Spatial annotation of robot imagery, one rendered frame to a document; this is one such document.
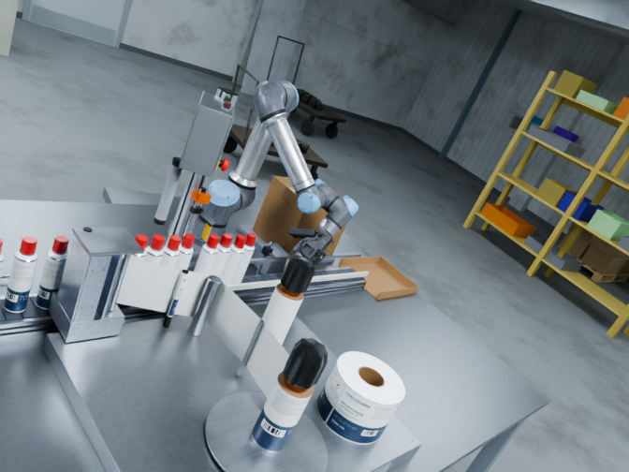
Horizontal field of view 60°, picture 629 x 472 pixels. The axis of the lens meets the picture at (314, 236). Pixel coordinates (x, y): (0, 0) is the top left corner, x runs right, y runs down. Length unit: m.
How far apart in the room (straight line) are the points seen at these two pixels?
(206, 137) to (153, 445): 0.79
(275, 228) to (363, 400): 1.07
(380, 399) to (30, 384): 0.84
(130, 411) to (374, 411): 0.59
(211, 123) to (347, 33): 9.55
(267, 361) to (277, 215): 0.99
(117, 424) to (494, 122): 10.30
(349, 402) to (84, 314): 0.69
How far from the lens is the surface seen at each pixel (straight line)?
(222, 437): 1.36
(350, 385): 1.45
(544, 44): 11.07
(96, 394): 1.38
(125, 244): 1.41
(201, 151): 1.55
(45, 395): 1.43
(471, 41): 12.08
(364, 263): 2.65
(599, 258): 8.40
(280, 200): 2.30
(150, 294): 1.58
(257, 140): 2.07
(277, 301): 1.60
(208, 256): 1.73
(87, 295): 1.42
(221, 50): 9.93
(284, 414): 1.29
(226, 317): 1.55
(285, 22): 9.83
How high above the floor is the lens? 1.83
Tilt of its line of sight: 22 degrees down
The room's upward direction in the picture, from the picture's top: 24 degrees clockwise
